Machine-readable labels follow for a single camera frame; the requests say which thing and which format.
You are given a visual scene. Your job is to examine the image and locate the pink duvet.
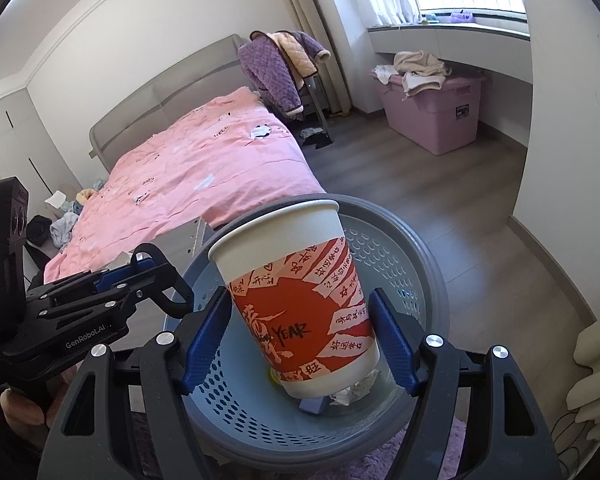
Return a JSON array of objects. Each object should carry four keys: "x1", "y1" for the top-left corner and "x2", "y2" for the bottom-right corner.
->
[{"x1": 44, "y1": 86, "x2": 326, "y2": 283}]

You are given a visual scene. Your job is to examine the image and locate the purple quilted jacket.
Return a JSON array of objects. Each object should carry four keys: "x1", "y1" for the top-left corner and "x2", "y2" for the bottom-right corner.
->
[{"x1": 237, "y1": 30, "x2": 332, "y2": 121}]

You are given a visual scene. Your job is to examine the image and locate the black clothing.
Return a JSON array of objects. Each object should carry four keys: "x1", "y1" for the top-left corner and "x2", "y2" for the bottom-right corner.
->
[{"x1": 27, "y1": 215, "x2": 54, "y2": 247}]

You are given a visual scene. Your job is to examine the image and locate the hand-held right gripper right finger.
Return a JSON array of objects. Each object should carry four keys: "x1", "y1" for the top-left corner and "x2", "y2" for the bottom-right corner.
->
[{"x1": 367, "y1": 287, "x2": 563, "y2": 480}]

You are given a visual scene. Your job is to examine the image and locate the pale clothes pile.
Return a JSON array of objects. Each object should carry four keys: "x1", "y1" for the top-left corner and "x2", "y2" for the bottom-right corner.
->
[{"x1": 50, "y1": 210, "x2": 81, "y2": 249}]

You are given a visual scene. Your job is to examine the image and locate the pink storage box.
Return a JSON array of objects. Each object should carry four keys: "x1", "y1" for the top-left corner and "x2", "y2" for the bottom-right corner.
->
[{"x1": 370, "y1": 71, "x2": 486, "y2": 157}]

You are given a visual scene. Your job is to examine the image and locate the grey perforated plastic basket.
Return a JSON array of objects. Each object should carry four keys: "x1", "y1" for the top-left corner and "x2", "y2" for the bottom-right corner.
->
[{"x1": 172, "y1": 192, "x2": 451, "y2": 463}]

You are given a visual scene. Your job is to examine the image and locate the grey window ledge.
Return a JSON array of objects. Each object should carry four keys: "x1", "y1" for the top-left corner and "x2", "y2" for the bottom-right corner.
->
[{"x1": 367, "y1": 19, "x2": 531, "y2": 81}]

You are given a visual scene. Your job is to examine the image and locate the beige curtain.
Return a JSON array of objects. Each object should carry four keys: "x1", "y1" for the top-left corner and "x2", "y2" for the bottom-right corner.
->
[{"x1": 272, "y1": 0, "x2": 353, "y2": 116}]

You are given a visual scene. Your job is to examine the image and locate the black cable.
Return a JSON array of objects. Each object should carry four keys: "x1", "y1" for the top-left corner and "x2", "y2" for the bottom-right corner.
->
[{"x1": 550, "y1": 401, "x2": 599, "y2": 462}]

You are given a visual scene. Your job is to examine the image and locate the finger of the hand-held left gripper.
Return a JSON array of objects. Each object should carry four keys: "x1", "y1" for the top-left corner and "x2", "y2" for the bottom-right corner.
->
[
  {"x1": 37, "y1": 242, "x2": 197, "y2": 332},
  {"x1": 27, "y1": 255, "x2": 157, "y2": 297}
]

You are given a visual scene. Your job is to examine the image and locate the beige clothes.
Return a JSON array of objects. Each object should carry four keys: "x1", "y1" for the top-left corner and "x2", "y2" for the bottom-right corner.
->
[{"x1": 394, "y1": 50, "x2": 452, "y2": 97}]

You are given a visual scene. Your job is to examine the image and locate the person's left hand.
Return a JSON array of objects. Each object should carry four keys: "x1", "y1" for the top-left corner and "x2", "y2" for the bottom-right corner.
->
[{"x1": 0, "y1": 366, "x2": 78, "y2": 431}]

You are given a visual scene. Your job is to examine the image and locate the white wardrobe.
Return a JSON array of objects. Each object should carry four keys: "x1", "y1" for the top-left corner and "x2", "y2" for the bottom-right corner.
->
[{"x1": 0, "y1": 82, "x2": 81, "y2": 196}]

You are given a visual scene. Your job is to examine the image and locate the metal chair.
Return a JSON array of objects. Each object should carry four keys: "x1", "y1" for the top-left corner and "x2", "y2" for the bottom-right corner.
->
[{"x1": 300, "y1": 72, "x2": 334, "y2": 144}]

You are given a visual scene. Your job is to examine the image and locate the red white paper cup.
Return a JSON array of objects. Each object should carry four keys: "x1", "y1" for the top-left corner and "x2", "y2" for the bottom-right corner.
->
[{"x1": 208, "y1": 199, "x2": 381, "y2": 398}]

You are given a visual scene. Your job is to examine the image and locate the small dark cloth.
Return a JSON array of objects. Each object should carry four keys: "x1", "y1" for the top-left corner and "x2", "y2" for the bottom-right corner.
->
[{"x1": 300, "y1": 127, "x2": 334, "y2": 150}]

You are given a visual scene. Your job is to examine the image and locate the cream cloth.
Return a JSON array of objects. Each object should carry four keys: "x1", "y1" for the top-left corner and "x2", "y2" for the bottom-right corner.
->
[{"x1": 565, "y1": 324, "x2": 600, "y2": 442}]

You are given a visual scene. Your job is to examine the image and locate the white tissue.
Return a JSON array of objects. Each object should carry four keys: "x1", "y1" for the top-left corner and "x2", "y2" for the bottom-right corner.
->
[{"x1": 330, "y1": 369, "x2": 381, "y2": 406}]

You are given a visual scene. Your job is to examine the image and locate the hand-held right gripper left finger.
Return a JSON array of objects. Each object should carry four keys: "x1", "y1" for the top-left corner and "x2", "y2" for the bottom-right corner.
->
[{"x1": 35, "y1": 290, "x2": 233, "y2": 480}]

